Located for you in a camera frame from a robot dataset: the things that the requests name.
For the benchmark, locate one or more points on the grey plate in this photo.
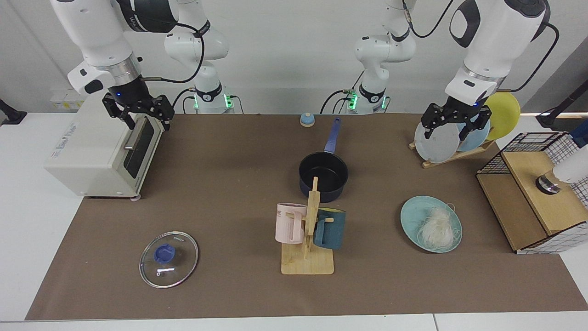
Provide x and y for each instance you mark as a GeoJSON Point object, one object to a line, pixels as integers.
{"type": "Point", "coordinates": [438, 147]}

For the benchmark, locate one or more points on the white wall socket strip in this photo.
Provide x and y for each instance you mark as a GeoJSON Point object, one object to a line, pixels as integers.
{"type": "Point", "coordinates": [69, 99]}

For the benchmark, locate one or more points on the yellow plate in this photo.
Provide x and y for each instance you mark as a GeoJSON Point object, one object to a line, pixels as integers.
{"type": "Point", "coordinates": [505, 115]}

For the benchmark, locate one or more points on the white cylinder with silver cap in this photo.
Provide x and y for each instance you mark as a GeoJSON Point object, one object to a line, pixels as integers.
{"type": "Point", "coordinates": [572, 170]}

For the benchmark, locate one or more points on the wooden plate rack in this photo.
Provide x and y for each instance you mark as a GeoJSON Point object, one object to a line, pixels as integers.
{"type": "Point", "coordinates": [441, 162]}

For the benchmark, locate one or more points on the white vermicelli bundle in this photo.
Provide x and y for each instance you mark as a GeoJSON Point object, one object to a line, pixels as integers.
{"type": "Point", "coordinates": [436, 227]}

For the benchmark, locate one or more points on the dark teal cup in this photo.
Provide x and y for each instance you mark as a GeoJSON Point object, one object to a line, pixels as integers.
{"type": "Point", "coordinates": [333, 230]}

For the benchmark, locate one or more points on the black clamp mount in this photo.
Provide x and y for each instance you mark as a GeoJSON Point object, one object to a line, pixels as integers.
{"type": "Point", "coordinates": [11, 115]}

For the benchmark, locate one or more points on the glass lid with blue knob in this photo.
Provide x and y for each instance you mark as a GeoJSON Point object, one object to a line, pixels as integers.
{"type": "Point", "coordinates": [179, 266]}

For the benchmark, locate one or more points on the pale toaster oven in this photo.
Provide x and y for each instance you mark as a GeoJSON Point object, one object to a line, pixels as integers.
{"type": "Point", "coordinates": [87, 151]}

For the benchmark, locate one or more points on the pink cup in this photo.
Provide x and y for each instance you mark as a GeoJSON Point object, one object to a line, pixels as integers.
{"type": "Point", "coordinates": [287, 225]}

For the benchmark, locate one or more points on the brown table cloth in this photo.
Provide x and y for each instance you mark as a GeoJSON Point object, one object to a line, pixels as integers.
{"type": "Point", "coordinates": [220, 207]}

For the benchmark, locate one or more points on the wooden cup stand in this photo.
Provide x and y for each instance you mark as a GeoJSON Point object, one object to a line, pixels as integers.
{"type": "Point", "coordinates": [308, 262]}

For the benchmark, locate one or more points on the teal plate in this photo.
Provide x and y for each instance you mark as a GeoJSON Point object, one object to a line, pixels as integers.
{"type": "Point", "coordinates": [411, 216]}

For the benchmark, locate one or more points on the light blue plate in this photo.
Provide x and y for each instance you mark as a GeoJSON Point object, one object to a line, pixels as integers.
{"type": "Point", "coordinates": [477, 138]}

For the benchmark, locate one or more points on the small blue round bell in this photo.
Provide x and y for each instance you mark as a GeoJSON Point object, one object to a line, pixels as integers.
{"type": "Point", "coordinates": [307, 120]}

